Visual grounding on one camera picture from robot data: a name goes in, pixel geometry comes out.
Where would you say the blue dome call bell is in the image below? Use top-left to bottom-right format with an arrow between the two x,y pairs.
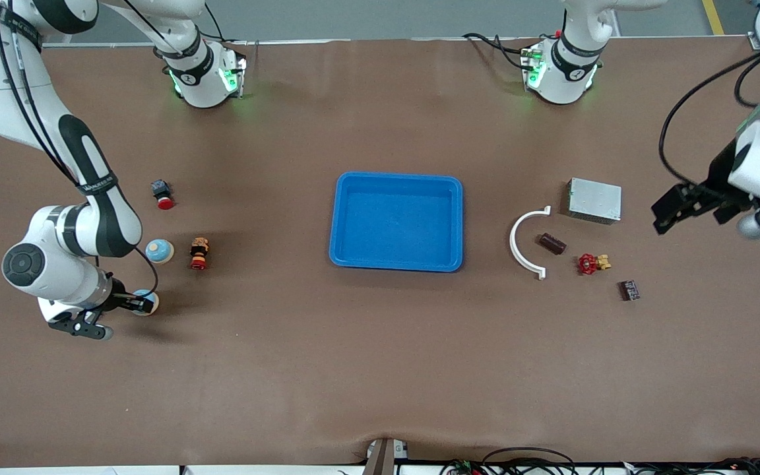
145,238 -> 175,265
131,290 -> 160,317

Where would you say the grey metal box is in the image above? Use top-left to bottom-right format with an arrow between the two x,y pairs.
566,177 -> 623,226

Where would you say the red handwheel brass valve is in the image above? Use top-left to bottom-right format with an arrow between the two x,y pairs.
577,253 -> 612,276

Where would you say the red button black base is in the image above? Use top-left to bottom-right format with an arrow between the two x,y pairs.
150,179 -> 175,210

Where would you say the white curved plastic arc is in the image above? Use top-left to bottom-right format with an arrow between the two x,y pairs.
509,206 -> 552,281

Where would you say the blue plastic tray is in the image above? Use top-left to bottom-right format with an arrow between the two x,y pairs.
328,172 -> 464,273

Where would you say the metal table edge clamp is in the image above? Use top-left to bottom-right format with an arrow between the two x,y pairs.
362,437 -> 410,475

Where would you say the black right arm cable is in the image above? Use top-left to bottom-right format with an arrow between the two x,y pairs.
0,13 -> 159,295

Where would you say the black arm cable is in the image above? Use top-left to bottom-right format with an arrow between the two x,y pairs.
658,51 -> 760,189
0,13 -> 159,295

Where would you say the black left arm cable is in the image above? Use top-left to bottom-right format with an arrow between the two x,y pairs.
658,51 -> 760,189

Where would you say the black base power cable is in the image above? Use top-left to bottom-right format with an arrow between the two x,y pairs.
462,32 -> 536,72

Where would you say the tangle of cables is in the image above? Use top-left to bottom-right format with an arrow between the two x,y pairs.
439,447 -> 760,475

